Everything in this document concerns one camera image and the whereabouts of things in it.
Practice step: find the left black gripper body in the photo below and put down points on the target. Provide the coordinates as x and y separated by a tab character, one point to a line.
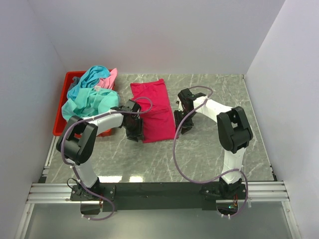
133	128

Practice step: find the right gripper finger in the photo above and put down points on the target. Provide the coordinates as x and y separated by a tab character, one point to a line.
185	128
178	116

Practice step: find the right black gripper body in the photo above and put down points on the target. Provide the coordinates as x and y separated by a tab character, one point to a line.
188	120

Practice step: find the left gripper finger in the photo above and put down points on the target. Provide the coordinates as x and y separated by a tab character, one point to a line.
140	130
132	136

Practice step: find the magenta t shirt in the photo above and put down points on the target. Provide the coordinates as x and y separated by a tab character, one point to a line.
158	122

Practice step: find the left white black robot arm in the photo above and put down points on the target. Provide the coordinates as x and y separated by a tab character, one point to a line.
77	142

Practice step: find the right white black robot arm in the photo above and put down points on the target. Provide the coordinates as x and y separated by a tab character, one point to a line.
234	133

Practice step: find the teal green t shirt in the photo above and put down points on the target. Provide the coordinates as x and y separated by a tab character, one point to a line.
90	102

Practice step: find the pink t shirt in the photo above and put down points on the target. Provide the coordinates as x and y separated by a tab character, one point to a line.
109	82

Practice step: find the light blue t shirt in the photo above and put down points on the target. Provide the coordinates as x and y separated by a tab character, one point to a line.
88	80

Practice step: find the black base beam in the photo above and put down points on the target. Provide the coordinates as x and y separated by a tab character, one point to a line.
159	196

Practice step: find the red plastic bin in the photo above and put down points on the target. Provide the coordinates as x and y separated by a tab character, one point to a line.
60	122

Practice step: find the grey t shirt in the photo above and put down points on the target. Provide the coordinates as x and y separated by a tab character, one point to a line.
75	81

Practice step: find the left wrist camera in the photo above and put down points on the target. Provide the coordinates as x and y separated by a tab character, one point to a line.
131	108

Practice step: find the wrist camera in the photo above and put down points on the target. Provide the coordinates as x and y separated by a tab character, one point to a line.
186	97
131	108

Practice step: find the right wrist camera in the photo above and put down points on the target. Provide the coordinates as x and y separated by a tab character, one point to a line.
186	97

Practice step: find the aluminium rail frame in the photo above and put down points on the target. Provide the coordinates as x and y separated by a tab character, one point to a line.
41	193

